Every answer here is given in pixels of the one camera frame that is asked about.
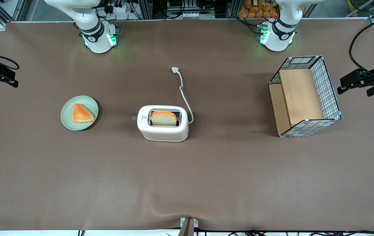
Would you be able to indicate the brown table mat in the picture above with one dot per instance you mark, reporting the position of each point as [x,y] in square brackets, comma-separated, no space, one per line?
[186,177]

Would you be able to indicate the white toaster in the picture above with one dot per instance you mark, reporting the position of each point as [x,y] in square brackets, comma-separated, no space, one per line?
[164,132]

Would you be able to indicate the bread slice with orange crust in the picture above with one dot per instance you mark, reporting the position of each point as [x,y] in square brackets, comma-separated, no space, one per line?
[164,120]

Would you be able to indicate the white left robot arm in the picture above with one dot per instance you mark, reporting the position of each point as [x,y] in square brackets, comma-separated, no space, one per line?
[280,32]

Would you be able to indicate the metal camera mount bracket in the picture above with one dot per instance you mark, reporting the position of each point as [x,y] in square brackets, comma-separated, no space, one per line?
[187,226]

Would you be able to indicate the small green-lit control box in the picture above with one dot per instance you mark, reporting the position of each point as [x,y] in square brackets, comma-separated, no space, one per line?
[261,32]

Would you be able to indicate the triangular orange pastry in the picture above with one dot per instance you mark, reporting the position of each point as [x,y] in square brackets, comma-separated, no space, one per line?
[81,113]

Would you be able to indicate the pale green plate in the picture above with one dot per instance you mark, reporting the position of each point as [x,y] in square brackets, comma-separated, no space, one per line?
[67,118]

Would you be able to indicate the bag of bread rolls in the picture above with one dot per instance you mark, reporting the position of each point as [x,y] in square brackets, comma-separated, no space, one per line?
[255,9]

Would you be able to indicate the white power strip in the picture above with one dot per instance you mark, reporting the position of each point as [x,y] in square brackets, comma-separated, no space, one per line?
[117,8]

